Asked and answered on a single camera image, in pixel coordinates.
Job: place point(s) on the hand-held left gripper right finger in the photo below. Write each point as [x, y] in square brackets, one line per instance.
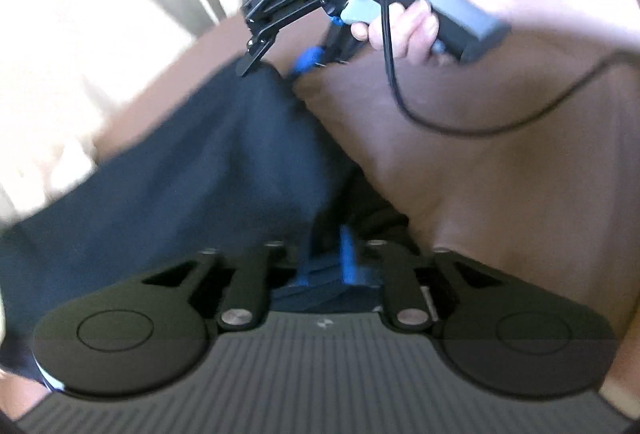
[400, 289]

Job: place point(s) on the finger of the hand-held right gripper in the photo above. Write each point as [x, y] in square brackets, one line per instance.
[307, 61]
[265, 13]

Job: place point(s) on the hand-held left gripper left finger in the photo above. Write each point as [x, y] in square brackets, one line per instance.
[252, 284]

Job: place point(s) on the black sweatpants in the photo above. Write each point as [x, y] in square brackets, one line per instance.
[175, 189]

